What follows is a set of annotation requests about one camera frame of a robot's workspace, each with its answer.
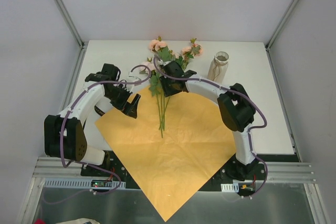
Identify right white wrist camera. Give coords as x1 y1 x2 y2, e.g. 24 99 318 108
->
153 55 169 68

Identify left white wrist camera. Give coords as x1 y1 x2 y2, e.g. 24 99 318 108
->
126 71 142 89

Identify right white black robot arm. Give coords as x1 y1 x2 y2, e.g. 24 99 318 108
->
160 61 258 181

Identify pink flower stem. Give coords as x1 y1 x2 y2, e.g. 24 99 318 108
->
151 46 183 124
139 58 165 138

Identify orange wrapping paper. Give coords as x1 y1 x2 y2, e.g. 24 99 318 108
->
96 88 236 221

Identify aluminium frame rail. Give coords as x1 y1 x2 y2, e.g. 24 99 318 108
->
33 157 317 184

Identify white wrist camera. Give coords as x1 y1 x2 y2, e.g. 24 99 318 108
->
126 71 142 89
153 55 169 68

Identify peach flower stem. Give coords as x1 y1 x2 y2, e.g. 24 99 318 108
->
159 37 203 130
149 35 174 130

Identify black ribbon gold lettering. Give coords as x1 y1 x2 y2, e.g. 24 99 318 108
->
82 105 105 129

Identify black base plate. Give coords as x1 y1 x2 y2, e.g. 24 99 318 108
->
78 150 266 190

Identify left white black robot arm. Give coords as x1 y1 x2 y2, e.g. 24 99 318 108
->
44 63 141 176

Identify beige ribbed vase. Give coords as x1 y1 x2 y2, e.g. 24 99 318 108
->
207 51 229 83

